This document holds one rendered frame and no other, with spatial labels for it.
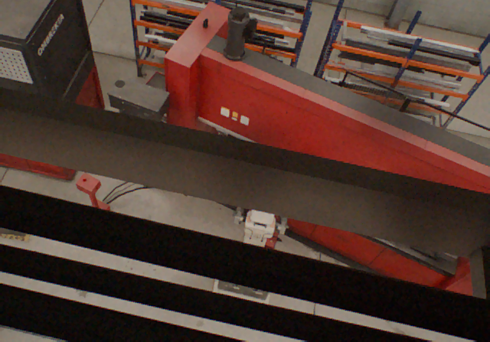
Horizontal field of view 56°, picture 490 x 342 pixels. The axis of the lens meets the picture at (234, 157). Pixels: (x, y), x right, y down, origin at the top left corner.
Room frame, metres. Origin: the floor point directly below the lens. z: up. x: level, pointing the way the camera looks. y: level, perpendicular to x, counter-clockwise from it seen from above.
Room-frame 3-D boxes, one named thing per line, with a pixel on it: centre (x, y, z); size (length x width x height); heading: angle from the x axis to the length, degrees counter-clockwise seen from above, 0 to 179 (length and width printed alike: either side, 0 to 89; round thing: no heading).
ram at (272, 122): (2.52, -1.00, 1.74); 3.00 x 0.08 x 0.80; 73
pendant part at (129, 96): (2.65, 0.95, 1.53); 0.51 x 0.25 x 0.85; 78
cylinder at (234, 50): (3.00, 0.09, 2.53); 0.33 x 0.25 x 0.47; 73
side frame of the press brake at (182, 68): (3.17, 0.50, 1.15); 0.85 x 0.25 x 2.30; 163
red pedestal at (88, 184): (2.28, 1.49, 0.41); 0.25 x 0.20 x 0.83; 163
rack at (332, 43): (4.55, -1.84, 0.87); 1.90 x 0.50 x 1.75; 87
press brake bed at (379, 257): (2.48, -0.99, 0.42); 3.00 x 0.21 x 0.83; 73
